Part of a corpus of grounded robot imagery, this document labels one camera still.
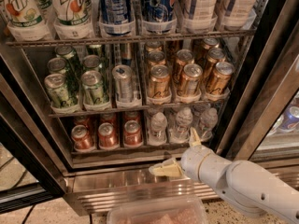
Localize red soda can front middle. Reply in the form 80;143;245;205
98;122;119;149

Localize gold can front middle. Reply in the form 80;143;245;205
177;63;203;97

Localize gold can front left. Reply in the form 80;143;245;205
149;65;170;99

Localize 7up bottle left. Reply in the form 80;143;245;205
1;0;49;41

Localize green can second row right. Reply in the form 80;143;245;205
83;55;103;72

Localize gold can second row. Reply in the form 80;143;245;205
173;49;194;83
203;48;226;78
147;50;166;69

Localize green can second row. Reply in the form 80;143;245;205
48;57;73;77
83;55;103;72

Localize green can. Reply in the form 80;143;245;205
44;73;78;108
81;70;108;105

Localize green can second row left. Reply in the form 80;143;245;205
48;57;73;77

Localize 7up bottle right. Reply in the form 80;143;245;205
52;0;94;39

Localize blue bottle right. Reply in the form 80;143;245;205
141;0;176;34

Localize white carton right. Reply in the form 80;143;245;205
219;0;256;31

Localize gold can second row right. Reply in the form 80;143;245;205
203;48;226;78

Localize green can front right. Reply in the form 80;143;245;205
81;70;108;105

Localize blue bottle left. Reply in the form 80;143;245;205
100;0;133;35

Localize gold can second row left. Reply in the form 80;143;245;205
147;50;166;69

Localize red soda can front right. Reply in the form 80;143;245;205
124;120;142;147

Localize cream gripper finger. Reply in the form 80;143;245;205
149;158;183;177
189;127;202;147

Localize silver tall can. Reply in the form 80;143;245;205
112;64;134;103

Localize fridge glass door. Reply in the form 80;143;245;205
0;59;64;214

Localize red soda can front left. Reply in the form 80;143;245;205
71;125;94;152

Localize clear plastic container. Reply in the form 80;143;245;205
107;195;208;224

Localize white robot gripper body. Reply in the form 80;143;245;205
180;146;231;185

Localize red soda can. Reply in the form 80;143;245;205
98;122;119;149
71;125;94;152
124;120;142;147

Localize gold can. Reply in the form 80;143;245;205
206;62;235;95
177;63;203;97
149;65;170;99

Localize green can front left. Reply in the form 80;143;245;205
44;73;78;108

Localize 7up bottle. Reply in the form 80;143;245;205
52;0;94;39
1;0;49;41

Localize clear water bottle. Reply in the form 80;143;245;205
197;108;218;142
169;107;193;144
149;112;167;146

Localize gold can front right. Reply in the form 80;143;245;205
206;62;235;95

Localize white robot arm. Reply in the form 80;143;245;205
149;129;299;224

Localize blue can behind glass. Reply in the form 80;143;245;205
278;106;299;133

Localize blue bottle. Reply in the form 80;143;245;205
141;0;176;34
100;0;133;35

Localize gold can second row middle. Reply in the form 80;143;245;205
173;49;194;83

